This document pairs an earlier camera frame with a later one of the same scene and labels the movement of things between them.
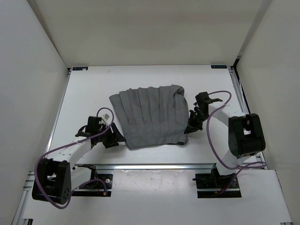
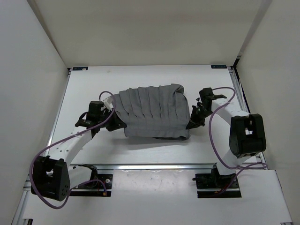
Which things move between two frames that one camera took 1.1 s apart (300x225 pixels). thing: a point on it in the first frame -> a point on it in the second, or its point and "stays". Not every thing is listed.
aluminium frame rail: x=242 y=97 stays
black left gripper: x=115 y=136 -> x=116 y=123
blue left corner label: x=80 y=68 stays
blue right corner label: x=219 y=66 stays
